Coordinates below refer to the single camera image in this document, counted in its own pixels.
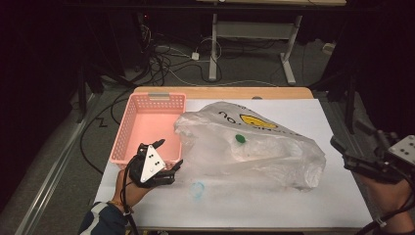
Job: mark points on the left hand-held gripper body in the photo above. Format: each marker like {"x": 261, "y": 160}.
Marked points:
{"x": 151, "y": 163}

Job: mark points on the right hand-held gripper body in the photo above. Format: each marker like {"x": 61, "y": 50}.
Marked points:
{"x": 401, "y": 153}

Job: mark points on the pink perforated plastic basket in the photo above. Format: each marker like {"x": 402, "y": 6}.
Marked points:
{"x": 147, "y": 127}

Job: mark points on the clear plastic bag yellow smiley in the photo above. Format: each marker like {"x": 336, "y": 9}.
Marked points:
{"x": 261, "y": 156}

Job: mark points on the person's left hand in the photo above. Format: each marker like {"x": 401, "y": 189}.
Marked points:
{"x": 129, "y": 192}

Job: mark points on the person's right hand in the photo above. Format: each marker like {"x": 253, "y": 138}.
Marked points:
{"x": 388, "y": 199}

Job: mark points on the green round cap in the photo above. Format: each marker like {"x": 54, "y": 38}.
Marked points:
{"x": 240, "y": 138}

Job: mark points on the black metal stand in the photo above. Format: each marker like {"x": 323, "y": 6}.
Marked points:
{"x": 81, "y": 94}

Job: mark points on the white power adapter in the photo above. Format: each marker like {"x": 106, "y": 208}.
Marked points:
{"x": 195, "y": 56}

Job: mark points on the grey metal floor rail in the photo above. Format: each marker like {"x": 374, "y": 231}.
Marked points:
{"x": 52, "y": 176}

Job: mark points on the white metal frame desk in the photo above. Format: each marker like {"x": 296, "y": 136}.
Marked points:
{"x": 254, "y": 30}

